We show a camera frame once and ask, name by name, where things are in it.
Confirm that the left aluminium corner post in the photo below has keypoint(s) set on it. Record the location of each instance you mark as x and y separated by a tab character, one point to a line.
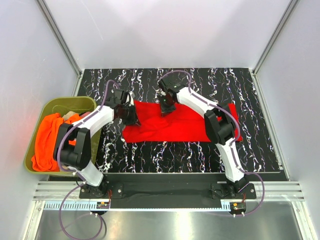
58	35

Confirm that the orange connector board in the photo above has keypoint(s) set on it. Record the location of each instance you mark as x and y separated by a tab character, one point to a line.
237	206
103	205

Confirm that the aluminium corner post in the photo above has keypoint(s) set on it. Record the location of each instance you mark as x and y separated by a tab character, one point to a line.
275	34
58	35

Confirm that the right aluminium corner post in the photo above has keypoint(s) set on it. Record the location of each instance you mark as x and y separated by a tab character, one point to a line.
275	34

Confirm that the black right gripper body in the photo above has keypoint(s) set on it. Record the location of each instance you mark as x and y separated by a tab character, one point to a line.
165	101

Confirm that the aluminium frame rail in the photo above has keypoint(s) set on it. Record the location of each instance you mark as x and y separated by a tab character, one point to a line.
270	210

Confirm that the right orange connector board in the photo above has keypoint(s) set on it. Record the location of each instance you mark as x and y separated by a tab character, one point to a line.
237	206

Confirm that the red t shirt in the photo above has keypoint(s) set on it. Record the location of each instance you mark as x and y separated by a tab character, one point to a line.
182	125

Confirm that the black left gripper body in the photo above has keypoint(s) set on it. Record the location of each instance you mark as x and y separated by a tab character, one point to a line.
129	114

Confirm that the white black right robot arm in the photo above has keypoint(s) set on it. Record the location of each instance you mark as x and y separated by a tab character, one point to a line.
221	128

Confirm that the orange t shirt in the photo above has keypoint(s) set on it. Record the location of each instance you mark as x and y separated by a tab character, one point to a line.
42	160

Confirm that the olive green plastic bin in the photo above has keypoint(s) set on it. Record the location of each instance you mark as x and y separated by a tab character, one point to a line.
61	105

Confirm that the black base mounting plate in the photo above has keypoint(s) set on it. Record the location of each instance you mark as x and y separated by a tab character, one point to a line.
161	191

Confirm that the left orange connector board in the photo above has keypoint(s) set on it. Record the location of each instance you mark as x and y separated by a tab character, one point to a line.
103	205

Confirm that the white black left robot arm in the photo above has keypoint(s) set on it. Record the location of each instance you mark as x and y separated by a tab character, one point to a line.
72	150

